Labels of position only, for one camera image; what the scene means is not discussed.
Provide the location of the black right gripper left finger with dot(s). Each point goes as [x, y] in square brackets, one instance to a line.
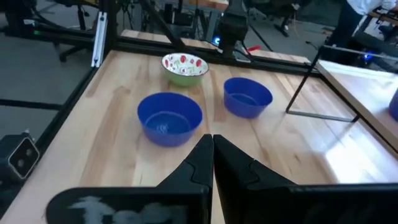
[186, 205]

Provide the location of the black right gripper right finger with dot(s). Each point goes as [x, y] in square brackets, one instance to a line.
[248, 202]

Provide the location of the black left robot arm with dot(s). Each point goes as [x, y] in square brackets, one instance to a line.
[233, 28]

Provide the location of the purple plastic bowl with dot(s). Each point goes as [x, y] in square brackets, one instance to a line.
[247, 99]
[394, 107]
[169, 124]

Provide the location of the green bowl floral inside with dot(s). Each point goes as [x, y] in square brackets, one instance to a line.
[185, 63]

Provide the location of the wooden shelf black legs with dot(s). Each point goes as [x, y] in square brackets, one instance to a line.
[357, 87]

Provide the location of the person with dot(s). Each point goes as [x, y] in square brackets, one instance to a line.
[345, 21]

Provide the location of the black office chair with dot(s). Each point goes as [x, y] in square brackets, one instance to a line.
[81, 21]

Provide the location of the black table-level camera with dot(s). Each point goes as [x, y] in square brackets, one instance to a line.
[18, 158]

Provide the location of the white aluminium post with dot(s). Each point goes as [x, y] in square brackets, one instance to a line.
[99, 40]

